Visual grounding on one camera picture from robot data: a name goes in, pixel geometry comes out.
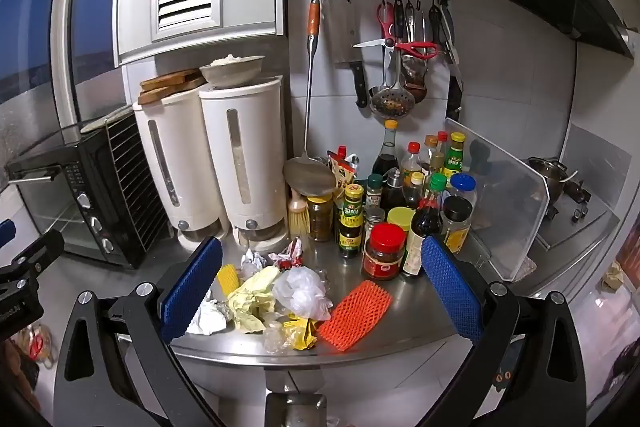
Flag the red handled kitchen scissors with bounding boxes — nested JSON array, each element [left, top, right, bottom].
[[352, 2, 440, 59]]

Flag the square steel bin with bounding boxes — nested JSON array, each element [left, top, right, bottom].
[[265, 394, 337, 427]]

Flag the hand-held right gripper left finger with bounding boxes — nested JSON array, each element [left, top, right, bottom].
[[52, 236, 226, 427]]

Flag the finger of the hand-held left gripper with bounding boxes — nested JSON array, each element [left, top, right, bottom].
[[0, 219, 66, 290]]

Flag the black range hood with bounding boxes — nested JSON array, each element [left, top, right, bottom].
[[492, 0, 640, 58]]

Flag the clear plastic wrap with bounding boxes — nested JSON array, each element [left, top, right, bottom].
[[262, 324, 294, 355]]

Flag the red white candy wrapper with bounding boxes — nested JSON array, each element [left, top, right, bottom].
[[268, 238, 305, 269]]

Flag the black toaster oven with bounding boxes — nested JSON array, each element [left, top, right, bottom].
[[5, 109, 168, 269]]

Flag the steel ladle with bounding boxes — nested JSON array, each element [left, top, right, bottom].
[[400, 0, 430, 105]]

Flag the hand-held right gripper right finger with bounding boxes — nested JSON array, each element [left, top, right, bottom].
[[420, 236, 588, 427]]

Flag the silver foil wrapper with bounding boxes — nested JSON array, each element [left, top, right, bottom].
[[241, 249, 267, 281]]

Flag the gas stove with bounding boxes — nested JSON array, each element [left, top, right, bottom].
[[530, 179, 622, 254]]

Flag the white rice dispenser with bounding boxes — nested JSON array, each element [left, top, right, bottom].
[[199, 74, 292, 253], [132, 84, 227, 253]]

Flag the wooden cutting board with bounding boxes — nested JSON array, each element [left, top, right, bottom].
[[140, 69, 203, 92], [137, 82, 207, 106]]

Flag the steel skimmer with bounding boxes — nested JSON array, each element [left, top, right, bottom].
[[369, 0, 417, 118]]

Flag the red white seasoning pouch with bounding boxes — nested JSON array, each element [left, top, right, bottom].
[[327, 146, 361, 194]]

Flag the yellow foam fruit net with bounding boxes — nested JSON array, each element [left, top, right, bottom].
[[216, 263, 240, 298]]

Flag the white tissue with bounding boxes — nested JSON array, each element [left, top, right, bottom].
[[187, 299, 232, 337]]

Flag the black kitchen tongs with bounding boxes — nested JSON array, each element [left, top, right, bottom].
[[430, 2, 465, 80]]

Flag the window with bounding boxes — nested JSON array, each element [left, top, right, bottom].
[[0, 0, 125, 128]]

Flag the yellow bristle brush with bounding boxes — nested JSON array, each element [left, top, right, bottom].
[[287, 194, 314, 239]]

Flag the clear stove splash guard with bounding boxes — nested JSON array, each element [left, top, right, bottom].
[[442, 118, 552, 283]]

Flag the yellow snack wrapper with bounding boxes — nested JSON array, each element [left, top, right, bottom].
[[282, 314, 319, 352]]

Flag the steel cleaver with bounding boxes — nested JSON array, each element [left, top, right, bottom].
[[322, 0, 369, 108]]

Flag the plastic bag with red contents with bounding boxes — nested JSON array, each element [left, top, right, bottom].
[[10, 324, 54, 369]]

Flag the wooden handled steel spatula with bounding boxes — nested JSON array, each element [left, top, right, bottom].
[[283, 0, 338, 198]]

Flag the pale yellow paper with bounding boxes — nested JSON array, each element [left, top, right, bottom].
[[227, 266, 281, 334]]

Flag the cluster of condiment bottles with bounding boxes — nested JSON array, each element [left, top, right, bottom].
[[306, 119, 479, 283]]

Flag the grey bowl of rice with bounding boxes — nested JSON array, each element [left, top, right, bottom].
[[199, 54, 266, 88]]

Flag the steel cooking pot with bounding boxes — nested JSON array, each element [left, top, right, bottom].
[[527, 157, 577, 208]]

